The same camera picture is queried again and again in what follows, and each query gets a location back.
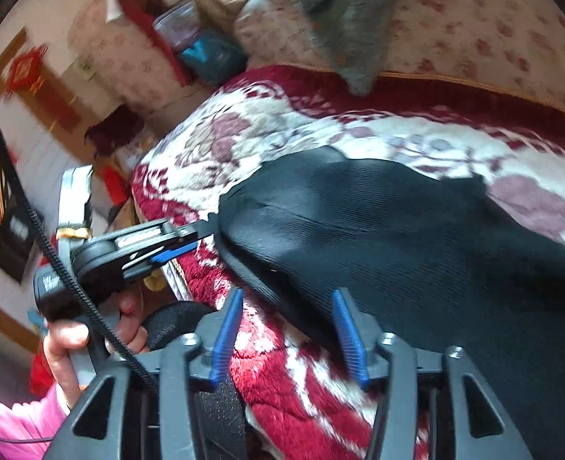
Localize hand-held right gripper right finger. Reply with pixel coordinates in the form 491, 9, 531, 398
331, 288, 535, 460

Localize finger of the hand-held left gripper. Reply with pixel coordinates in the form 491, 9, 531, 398
115, 220, 215, 256
123, 242, 200, 281

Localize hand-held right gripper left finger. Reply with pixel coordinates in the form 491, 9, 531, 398
43, 287, 245, 460

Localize black pants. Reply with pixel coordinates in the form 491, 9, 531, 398
213, 146, 565, 460

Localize person's left forearm pink sleeve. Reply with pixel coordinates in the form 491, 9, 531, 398
0, 386, 72, 460

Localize person's left hand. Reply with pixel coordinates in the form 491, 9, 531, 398
43, 292, 149, 410

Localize dark textured cloth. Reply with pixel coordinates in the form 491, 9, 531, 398
146, 302, 248, 460

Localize dark red cloth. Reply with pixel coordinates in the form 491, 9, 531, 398
86, 108, 145, 156

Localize red floral plush blanket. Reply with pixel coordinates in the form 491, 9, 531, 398
129, 64, 565, 460

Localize blue bag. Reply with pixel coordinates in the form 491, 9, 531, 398
179, 31, 248, 88

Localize floral hanging cloth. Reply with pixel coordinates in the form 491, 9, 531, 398
69, 0, 182, 108

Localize clear plastic bag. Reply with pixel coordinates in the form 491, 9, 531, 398
153, 2, 203, 53

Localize red hanging cloth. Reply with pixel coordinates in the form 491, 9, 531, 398
115, 0, 192, 87

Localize grey fleece garment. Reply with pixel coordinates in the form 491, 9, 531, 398
285, 0, 417, 97

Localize floral covered sofa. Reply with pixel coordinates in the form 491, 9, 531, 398
235, 0, 565, 120

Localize black braided cable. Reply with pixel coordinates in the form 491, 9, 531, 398
0, 102, 159, 391

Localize red knot wall decoration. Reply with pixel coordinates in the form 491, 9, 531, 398
7, 45, 49, 100

